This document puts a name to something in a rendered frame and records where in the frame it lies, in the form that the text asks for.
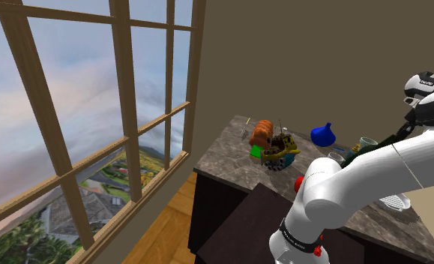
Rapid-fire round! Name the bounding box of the dark green bottle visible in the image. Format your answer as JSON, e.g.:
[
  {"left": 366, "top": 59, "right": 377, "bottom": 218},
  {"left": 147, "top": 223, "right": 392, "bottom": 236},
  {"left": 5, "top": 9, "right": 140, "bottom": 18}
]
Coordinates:
[{"left": 341, "top": 134, "right": 400, "bottom": 170}]

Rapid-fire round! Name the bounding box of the pale green cup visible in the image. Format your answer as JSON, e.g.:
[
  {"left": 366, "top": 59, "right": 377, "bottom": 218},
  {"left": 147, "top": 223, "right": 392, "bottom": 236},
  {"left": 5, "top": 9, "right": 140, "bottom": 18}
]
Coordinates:
[{"left": 358, "top": 136, "right": 379, "bottom": 149}]

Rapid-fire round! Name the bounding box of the white grid strainer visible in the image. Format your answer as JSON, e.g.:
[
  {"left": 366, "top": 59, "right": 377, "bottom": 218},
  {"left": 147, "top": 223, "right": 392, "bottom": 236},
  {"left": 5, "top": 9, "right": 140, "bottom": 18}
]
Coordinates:
[{"left": 378, "top": 193, "right": 412, "bottom": 212}]

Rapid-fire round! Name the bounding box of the clear glass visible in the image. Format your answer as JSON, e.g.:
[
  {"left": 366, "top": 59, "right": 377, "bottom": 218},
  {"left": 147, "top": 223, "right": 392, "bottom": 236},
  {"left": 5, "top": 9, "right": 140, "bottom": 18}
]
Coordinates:
[{"left": 327, "top": 151, "right": 346, "bottom": 164}]

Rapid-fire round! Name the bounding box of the blue funnel-shaped vase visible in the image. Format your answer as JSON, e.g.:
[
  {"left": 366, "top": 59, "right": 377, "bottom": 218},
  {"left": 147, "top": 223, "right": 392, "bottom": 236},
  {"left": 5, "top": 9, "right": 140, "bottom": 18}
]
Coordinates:
[{"left": 310, "top": 121, "right": 337, "bottom": 149}]

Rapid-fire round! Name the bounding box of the yellow and brown toy ship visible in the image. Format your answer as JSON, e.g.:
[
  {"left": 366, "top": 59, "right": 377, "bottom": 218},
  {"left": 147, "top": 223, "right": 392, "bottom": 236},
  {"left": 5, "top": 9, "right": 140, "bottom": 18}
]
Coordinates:
[{"left": 259, "top": 119, "right": 301, "bottom": 173}]

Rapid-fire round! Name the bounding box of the orange bread loaf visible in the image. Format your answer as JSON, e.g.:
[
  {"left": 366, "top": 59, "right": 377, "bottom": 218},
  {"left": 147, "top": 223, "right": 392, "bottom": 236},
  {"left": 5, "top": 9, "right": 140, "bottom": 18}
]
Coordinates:
[{"left": 248, "top": 119, "right": 275, "bottom": 151}]

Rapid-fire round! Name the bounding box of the green cube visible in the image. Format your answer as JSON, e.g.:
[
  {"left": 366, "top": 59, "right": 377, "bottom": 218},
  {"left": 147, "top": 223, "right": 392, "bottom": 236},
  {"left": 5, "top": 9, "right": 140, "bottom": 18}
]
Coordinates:
[{"left": 249, "top": 144, "right": 265, "bottom": 161}]

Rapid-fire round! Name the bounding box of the grey knife with yellow tip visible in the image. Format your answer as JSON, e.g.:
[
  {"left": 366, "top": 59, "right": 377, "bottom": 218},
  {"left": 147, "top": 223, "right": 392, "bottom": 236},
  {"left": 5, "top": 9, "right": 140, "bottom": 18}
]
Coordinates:
[{"left": 240, "top": 117, "right": 252, "bottom": 142}]

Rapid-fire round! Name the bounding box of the dark robot stand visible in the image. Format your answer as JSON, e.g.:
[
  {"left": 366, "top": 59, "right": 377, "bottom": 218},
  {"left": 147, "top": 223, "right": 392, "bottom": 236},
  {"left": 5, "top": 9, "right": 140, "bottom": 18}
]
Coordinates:
[{"left": 196, "top": 182, "right": 366, "bottom": 264}]

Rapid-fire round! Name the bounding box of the dark cabinet with marble top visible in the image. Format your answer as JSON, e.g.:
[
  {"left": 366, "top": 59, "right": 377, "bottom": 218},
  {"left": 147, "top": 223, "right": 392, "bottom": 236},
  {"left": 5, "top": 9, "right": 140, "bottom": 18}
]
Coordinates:
[{"left": 187, "top": 115, "right": 434, "bottom": 264}]

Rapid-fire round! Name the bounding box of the wooden framed window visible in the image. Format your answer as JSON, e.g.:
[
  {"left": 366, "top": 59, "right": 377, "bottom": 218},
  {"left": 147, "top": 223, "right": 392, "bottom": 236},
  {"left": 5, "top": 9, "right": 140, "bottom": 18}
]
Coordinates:
[{"left": 0, "top": 0, "right": 208, "bottom": 264}]

